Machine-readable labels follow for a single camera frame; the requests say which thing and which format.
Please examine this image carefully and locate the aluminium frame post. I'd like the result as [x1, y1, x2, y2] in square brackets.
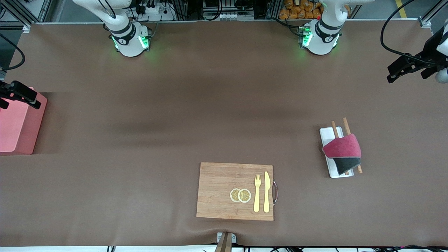
[418, 0, 448, 28]
[0, 0, 53, 33]

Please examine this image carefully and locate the yellow knife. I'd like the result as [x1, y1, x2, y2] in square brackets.
[263, 171, 271, 213]

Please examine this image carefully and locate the white rectangular tray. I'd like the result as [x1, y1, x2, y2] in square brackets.
[319, 127, 355, 179]

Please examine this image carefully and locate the white power strip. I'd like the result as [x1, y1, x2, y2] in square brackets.
[133, 0, 176, 22]

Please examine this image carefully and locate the orange packaged goods pile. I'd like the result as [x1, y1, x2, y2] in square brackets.
[279, 0, 351, 20]

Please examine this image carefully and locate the red and black cloth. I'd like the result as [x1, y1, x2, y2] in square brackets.
[322, 134, 362, 176]

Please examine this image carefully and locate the bamboo cutting board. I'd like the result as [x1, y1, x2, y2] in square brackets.
[196, 162, 274, 221]

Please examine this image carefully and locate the pink plastic bin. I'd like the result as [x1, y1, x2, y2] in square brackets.
[0, 87, 48, 156]

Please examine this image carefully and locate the yellow fork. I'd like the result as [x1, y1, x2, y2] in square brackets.
[253, 174, 262, 213]

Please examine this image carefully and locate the white bracket with brown bar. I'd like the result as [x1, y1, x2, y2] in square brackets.
[214, 232, 237, 252]

